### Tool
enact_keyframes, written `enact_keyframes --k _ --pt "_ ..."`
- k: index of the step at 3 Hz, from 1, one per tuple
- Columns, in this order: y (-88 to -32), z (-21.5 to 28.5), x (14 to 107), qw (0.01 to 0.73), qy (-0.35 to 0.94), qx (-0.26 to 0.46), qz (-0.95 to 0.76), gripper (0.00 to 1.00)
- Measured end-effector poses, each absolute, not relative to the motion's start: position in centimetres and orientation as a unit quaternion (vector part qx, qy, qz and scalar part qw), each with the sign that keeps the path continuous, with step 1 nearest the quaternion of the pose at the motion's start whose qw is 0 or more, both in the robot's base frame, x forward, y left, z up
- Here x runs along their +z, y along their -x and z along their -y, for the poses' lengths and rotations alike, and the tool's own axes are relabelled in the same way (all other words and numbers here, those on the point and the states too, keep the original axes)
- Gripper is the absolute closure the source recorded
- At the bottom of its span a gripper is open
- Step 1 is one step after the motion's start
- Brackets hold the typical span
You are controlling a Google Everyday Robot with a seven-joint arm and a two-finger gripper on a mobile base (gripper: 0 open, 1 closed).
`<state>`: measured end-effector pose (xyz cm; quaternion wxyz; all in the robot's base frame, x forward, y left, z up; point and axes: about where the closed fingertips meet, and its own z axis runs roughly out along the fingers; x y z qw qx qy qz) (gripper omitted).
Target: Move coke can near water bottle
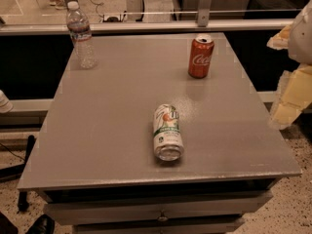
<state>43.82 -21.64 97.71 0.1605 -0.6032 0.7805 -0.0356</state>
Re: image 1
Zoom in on clear plastic water bottle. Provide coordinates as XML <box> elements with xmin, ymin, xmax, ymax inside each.
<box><xmin>66</xmin><ymin>1</ymin><xmax>97</xmax><ymax>69</ymax></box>

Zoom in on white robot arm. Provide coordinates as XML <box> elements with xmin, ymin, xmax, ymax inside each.
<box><xmin>267</xmin><ymin>1</ymin><xmax>312</xmax><ymax>130</ymax></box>

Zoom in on grey cabinet drawer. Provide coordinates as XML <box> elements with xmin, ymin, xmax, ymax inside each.
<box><xmin>44</xmin><ymin>190</ymin><xmax>273</xmax><ymax>225</ymax></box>

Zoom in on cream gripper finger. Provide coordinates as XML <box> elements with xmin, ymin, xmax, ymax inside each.
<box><xmin>269</xmin><ymin>64</ymin><xmax>312</xmax><ymax>130</ymax></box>
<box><xmin>266</xmin><ymin>25</ymin><xmax>292</xmax><ymax>50</ymax></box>

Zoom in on metal drawer knob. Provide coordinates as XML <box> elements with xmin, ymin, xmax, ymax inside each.
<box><xmin>157</xmin><ymin>213</ymin><xmax>169</xmax><ymax>222</ymax></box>

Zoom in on white cup edge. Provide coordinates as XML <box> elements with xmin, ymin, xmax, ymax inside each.
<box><xmin>0</xmin><ymin>90</ymin><xmax>14</xmax><ymax>113</ymax></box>

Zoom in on black stand leg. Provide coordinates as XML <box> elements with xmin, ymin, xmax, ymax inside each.
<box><xmin>0</xmin><ymin>134</ymin><xmax>37</xmax><ymax>213</ymax></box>

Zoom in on red coke can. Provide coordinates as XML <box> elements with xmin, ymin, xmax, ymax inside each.
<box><xmin>188</xmin><ymin>34</ymin><xmax>215</xmax><ymax>79</ymax></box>

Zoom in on metal railing bar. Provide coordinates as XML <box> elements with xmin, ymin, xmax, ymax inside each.
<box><xmin>0</xmin><ymin>19</ymin><xmax>293</xmax><ymax>35</ymax></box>

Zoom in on grey lower drawer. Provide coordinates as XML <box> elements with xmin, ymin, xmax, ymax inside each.
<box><xmin>73</xmin><ymin>215</ymin><xmax>244</xmax><ymax>234</ymax></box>

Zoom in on black shoe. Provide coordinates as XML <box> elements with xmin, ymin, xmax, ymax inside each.
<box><xmin>25</xmin><ymin>214</ymin><xmax>55</xmax><ymax>234</ymax></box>

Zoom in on white green 7up can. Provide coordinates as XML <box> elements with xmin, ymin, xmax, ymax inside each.
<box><xmin>153</xmin><ymin>104</ymin><xmax>184</xmax><ymax>162</ymax></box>

